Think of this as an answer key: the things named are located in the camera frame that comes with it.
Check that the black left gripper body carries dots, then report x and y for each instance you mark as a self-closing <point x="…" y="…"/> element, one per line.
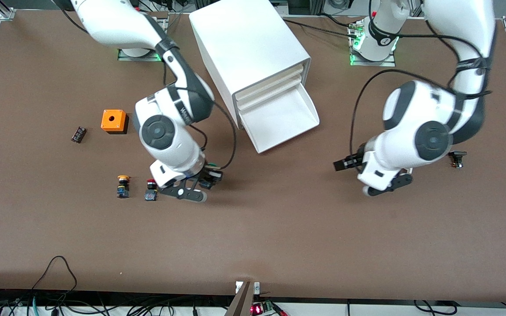
<point x="353" y="162"/>

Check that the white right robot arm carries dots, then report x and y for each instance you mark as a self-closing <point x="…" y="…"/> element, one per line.
<point x="178" y="149"/>

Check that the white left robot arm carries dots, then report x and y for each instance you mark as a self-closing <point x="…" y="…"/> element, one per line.
<point x="415" y="131"/>

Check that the red mushroom push button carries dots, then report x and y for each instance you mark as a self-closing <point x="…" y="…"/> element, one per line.
<point x="150" y="195"/>

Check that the yellow mushroom push button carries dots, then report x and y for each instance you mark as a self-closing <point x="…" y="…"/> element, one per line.
<point x="123" y="191"/>

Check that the black push button part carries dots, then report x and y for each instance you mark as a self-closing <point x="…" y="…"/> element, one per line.
<point x="458" y="154"/>

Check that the grey support beam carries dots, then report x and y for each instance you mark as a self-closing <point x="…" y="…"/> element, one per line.
<point x="242" y="303"/>

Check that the small dark connector block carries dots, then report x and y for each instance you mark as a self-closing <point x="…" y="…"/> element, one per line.
<point x="78" y="134"/>

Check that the circuit board with red light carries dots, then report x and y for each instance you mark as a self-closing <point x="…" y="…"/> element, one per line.
<point x="259" y="308"/>

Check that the orange button enclosure box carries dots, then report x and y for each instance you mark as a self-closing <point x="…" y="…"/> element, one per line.
<point x="119" y="123"/>

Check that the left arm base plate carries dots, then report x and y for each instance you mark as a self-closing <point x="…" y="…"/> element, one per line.
<point x="389" y="62"/>

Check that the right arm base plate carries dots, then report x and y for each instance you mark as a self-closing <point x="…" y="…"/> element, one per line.
<point x="125" y="56"/>

